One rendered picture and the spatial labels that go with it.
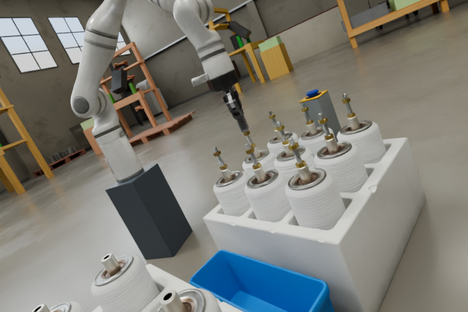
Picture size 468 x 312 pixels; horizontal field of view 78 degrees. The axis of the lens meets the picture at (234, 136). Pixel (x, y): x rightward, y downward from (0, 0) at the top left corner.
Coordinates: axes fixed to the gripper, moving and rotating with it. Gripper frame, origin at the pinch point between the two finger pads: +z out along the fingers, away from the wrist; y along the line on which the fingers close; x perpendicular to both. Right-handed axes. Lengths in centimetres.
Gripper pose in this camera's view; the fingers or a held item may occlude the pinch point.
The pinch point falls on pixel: (242, 124)
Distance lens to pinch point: 78.6
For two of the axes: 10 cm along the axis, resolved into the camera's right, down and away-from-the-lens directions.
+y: 0.4, -2.5, 9.7
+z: 4.0, 8.9, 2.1
